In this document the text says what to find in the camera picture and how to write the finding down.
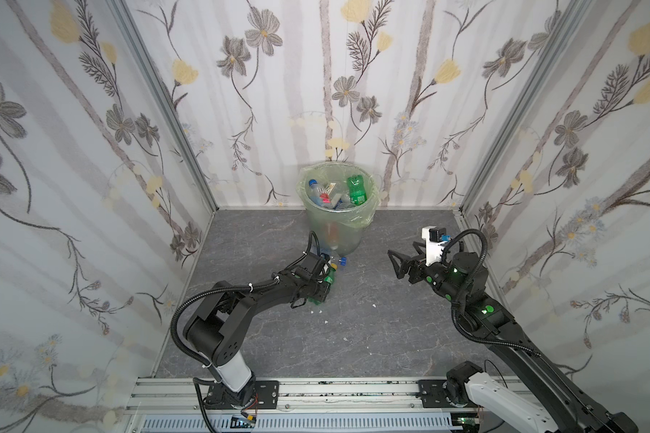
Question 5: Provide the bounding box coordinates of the Fiji water bottle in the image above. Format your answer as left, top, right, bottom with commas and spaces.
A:
307, 179, 330, 209

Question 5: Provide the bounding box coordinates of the white slotted cable duct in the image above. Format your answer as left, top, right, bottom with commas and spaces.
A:
139, 413, 464, 433

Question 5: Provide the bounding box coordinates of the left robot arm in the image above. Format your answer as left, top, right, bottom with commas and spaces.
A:
170, 231, 335, 410

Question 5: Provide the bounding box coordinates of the green-lined mesh trash bin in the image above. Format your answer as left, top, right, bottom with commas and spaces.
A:
296, 162, 381, 257

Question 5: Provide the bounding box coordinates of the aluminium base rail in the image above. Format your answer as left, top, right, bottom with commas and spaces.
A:
125, 377, 431, 415

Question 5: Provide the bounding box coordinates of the green bottle yellow cap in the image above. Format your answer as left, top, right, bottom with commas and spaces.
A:
347, 174, 368, 207
308, 264, 338, 305

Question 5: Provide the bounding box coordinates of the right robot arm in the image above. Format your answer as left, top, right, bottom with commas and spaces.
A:
387, 227, 638, 432

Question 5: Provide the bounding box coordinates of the clear square bottle white cap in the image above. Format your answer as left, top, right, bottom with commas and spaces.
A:
323, 181, 345, 209

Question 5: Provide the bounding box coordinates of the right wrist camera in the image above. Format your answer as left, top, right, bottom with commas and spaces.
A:
422, 227, 451, 266

